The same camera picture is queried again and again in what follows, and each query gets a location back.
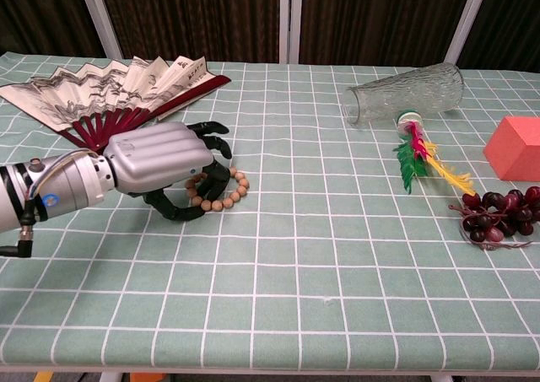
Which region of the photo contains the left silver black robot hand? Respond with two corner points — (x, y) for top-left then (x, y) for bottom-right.
(100, 120), (234, 223)

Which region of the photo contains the wooden bead bracelet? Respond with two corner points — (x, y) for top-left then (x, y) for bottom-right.
(184, 166), (251, 213)

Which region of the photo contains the ink painting paper folding fan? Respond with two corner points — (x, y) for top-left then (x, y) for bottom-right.
(0, 54), (232, 153)

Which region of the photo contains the dark brown screen panel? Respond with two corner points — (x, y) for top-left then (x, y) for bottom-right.
(457, 0), (540, 71)
(0, 0), (106, 58)
(96, 0), (282, 62)
(299, 0), (476, 67)

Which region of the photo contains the green white checked tablecloth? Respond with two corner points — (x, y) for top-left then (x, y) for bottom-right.
(0, 51), (540, 374)

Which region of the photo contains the clear textured glass vase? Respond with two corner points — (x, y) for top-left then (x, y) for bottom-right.
(341, 62), (466, 128)

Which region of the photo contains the colourful feather shuttlecock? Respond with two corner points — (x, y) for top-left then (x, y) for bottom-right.
(392, 109), (477, 197)

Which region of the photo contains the dark purple grape bunch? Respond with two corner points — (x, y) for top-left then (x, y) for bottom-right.
(448, 186), (540, 251)

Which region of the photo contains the orange foam cube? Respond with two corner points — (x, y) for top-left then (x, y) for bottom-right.
(483, 116), (540, 183)

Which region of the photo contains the white screen frame post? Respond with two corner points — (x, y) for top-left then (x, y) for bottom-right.
(442, 0), (494, 67)
(75, 0), (124, 61)
(278, 0), (304, 65)

